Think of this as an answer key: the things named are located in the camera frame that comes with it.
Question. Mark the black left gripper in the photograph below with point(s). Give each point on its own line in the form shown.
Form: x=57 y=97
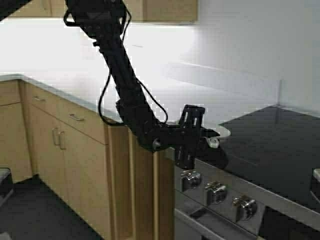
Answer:
x=184 y=158

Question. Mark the white frying pan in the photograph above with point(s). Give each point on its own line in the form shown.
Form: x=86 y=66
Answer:
x=220 y=136

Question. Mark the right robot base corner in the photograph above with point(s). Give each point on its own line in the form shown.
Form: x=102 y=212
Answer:
x=315 y=184

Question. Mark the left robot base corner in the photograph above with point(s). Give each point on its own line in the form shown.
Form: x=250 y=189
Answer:
x=6 y=184

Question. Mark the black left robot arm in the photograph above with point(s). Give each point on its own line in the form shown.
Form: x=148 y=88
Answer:
x=105 y=22

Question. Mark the left chrome stove knob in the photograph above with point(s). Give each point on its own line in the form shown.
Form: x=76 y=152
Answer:
x=189 y=179

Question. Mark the chrome stove knob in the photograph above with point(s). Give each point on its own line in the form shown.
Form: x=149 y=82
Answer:
x=214 y=193
x=189 y=179
x=245 y=208

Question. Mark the middle chrome stove knob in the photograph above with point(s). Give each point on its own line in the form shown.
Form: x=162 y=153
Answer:
x=214 y=193

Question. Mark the steel oven front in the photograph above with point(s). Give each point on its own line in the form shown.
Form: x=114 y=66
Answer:
x=276 y=218

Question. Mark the black glass stove cooktop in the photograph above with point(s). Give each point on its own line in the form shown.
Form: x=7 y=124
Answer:
x=274 y=148

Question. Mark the right chrome stove knob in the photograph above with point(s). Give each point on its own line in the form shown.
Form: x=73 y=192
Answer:
x=245 y=208

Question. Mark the wooden lower cabinets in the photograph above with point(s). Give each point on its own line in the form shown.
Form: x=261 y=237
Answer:
x=121 y=190

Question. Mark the wooden cabinets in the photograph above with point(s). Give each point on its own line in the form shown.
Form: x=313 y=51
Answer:
x=147 y=11
x=121 y=190

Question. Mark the wooden upper cabinets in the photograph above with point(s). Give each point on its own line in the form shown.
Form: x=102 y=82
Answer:
x=147 y=11

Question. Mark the right drawer handle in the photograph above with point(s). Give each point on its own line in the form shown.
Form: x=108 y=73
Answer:
x=74 y=117

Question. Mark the drawer handle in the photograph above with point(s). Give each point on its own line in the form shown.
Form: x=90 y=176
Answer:
x=39 y=99
x=74 y=117

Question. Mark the right cabinet door handle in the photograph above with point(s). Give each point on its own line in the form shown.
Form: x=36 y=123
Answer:
x=61 y=136

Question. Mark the cabinet door handle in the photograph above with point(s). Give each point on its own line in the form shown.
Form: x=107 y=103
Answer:
x=61 y=136
x=55 y=136

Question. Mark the left cabinet door handle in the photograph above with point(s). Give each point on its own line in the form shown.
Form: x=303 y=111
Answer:
x=55 y=136

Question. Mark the left drawer handle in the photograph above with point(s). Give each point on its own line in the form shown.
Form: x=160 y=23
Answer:
x=39 y=99

